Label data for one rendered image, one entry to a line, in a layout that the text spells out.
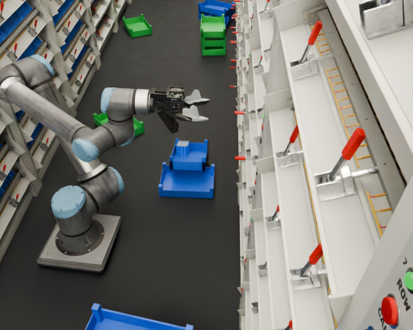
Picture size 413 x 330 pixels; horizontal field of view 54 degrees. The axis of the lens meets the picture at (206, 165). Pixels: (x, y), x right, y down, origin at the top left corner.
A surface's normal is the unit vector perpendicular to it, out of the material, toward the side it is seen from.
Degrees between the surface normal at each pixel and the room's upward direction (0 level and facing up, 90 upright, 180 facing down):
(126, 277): 0
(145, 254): 0
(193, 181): 0
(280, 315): 21
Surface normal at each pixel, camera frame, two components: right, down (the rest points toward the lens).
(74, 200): -0.07, -0.71
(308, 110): -0.36, -0.69
